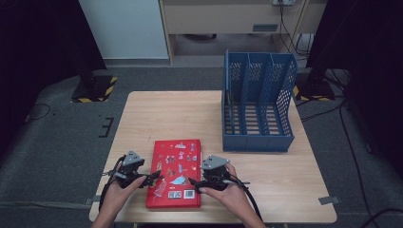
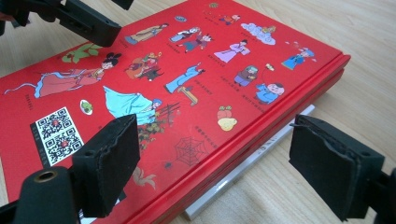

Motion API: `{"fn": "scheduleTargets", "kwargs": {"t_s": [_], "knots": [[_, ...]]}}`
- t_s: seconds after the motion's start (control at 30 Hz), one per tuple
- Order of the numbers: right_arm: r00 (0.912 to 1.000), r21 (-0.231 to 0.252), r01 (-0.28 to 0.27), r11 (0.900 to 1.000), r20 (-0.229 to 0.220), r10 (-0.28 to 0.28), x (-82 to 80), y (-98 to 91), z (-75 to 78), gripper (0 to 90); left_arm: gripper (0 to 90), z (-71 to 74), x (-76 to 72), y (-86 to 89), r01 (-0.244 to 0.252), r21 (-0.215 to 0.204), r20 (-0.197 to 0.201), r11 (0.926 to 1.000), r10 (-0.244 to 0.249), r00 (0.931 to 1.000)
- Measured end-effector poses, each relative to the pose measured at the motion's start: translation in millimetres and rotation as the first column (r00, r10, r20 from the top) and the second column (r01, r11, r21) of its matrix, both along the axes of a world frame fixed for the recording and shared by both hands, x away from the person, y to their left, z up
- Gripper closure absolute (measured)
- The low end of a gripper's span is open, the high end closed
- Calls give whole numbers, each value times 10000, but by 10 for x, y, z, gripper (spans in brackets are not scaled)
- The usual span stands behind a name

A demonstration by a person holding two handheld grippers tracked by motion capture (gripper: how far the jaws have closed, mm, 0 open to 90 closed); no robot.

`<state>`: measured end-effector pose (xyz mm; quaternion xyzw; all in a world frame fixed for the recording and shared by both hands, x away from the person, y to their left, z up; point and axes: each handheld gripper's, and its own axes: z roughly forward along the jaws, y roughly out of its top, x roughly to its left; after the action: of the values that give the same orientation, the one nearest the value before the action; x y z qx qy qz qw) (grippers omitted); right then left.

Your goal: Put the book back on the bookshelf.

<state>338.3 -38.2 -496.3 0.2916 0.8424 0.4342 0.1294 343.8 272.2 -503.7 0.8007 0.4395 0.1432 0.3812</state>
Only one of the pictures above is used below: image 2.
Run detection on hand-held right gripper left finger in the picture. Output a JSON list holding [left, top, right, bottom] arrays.
[[72, 114, 141, 218]]

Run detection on white book with green leaf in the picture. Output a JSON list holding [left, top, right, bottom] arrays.
[[183, 104, 316, 222]]

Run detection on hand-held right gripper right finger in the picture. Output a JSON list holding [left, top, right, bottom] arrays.
[[289, 115, 386, 222]]

